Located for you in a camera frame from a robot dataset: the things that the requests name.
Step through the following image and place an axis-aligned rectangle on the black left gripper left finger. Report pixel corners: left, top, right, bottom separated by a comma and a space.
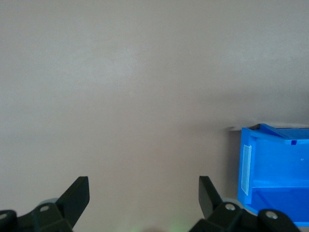
0, 176, 90, 232

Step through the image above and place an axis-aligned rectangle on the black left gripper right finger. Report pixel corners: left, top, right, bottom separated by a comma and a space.
190, 175, 301, 232

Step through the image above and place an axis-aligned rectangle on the blue plastic storage bin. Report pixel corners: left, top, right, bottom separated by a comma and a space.
237, 123, 309, 227

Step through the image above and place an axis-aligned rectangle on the brown table cover mat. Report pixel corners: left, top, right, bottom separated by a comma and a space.
0, 0, 309, 232

